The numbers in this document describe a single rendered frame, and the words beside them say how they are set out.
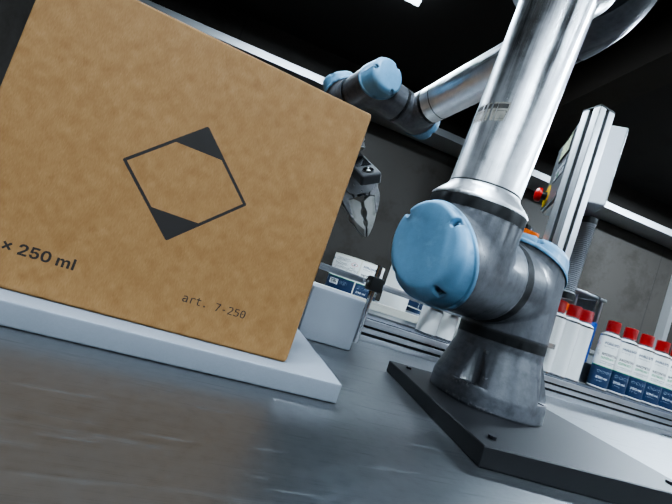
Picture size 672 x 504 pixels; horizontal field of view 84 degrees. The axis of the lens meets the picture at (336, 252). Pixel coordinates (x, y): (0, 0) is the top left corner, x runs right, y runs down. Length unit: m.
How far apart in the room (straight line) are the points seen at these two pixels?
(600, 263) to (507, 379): 4.25
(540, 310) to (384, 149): 3.15
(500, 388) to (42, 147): 0.53
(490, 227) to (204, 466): 0.34
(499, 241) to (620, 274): 4.50
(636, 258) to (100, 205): 4.96
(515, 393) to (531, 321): 0.09
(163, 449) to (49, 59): 0.32
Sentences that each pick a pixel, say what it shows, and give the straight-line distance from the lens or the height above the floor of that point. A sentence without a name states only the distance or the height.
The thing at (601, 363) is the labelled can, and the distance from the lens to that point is 1.36.
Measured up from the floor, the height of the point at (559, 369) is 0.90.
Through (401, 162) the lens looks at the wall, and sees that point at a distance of 3.63.
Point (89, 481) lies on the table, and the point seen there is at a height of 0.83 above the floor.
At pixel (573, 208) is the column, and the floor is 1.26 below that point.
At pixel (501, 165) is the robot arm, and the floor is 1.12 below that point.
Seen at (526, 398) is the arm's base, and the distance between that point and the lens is 0.54.
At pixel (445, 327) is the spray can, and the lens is 0.96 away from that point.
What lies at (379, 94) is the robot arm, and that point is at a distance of 0.79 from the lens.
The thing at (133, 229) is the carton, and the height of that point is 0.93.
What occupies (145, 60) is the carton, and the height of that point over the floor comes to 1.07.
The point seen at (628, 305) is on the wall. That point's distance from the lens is 5.03.
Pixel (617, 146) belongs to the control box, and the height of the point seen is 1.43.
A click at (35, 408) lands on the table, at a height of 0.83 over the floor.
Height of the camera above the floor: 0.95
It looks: 3 degrees up
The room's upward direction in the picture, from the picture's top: 19 degrees clockwise
